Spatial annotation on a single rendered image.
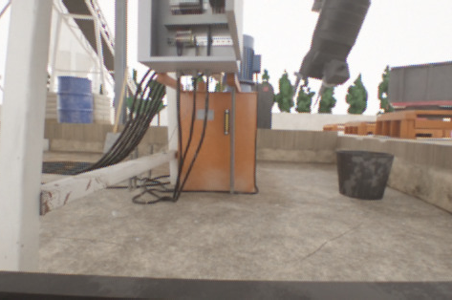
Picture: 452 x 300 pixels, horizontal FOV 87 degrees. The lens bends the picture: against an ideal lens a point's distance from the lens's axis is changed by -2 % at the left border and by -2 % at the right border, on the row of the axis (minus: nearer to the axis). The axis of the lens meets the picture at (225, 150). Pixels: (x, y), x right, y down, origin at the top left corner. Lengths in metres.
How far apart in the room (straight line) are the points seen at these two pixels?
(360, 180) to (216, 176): 0.85
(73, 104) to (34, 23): 4.42
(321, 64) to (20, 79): 0.62
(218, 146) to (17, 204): 1.07
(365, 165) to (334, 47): 1.18
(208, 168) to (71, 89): 3.98
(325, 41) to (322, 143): 2.88
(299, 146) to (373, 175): 1.76
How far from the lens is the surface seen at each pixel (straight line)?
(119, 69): 5.92
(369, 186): 1.64
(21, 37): 0.73
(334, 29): 0.47
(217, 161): 1.49
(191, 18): 1.20
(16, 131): 0.67
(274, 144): 3.22
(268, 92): 3.47
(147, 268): 0.78
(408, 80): 9.06
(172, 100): 1.66
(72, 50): 14.02
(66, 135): 4.22
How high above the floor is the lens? 0.40
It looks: 5 degrees down
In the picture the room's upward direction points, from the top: 2 degrees clockwise
